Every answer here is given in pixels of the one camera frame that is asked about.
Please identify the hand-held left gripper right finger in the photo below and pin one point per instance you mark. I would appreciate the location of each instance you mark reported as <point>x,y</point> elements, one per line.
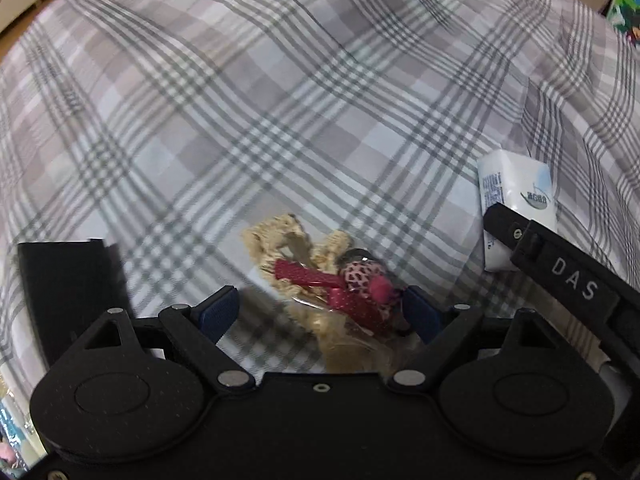
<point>421,316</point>

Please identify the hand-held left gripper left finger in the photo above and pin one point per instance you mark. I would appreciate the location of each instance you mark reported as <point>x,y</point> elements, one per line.
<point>220,312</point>

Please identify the white tissue pack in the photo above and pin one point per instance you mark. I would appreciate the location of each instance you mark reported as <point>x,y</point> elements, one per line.
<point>520,185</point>

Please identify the grey plaid blanket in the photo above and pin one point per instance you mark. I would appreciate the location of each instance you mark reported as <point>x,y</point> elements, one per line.
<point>275,110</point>

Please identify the cartoon printed board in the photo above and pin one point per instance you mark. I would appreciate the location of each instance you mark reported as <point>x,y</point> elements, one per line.
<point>627,10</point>

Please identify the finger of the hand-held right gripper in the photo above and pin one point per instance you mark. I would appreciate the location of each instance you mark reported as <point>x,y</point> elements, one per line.
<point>505,230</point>

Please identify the black triangular glasses case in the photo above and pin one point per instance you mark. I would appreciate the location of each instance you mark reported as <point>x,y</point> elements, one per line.
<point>65,290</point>

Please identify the beige crochet piece red clip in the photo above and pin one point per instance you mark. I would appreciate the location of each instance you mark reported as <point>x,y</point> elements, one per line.
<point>330,290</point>

